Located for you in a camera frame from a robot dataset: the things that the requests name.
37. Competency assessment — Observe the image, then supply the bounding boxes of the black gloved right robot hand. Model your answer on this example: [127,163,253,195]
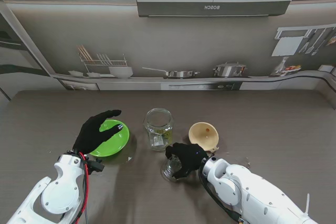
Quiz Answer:
[164,142,211,180]

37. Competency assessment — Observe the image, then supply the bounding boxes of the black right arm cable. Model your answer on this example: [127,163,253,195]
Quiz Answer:
[198,166,245,222]

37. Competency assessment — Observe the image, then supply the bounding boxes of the mung beans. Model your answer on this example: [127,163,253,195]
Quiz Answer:
[152,128,174,149]

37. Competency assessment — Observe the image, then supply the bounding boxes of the green plastic bowl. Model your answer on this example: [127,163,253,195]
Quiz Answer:
[88,119,130,158]

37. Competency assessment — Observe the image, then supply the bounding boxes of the beige plastic funnel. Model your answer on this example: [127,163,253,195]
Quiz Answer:
[188,122,220,156]

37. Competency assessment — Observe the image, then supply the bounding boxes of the white cable tie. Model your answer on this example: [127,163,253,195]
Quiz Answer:
[303,194,310,216]

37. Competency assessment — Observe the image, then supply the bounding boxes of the red left arm cable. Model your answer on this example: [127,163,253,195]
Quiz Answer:
[75,152,90,222]

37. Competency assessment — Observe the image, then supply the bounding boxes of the clear glass jar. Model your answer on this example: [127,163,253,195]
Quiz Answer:
[143,108,175,152]

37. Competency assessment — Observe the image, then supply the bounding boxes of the printed kitchen scene backdrop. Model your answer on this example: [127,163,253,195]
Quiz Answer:
[0,0,336,109]

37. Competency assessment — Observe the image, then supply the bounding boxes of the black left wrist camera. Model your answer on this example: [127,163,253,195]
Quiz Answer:
[88,158,105,175]

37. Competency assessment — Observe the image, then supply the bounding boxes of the clear glass jar lid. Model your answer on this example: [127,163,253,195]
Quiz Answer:
[161,155,190,182]

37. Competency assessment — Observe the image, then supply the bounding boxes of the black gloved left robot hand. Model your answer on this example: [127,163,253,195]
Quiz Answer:
[72,109,124,156]

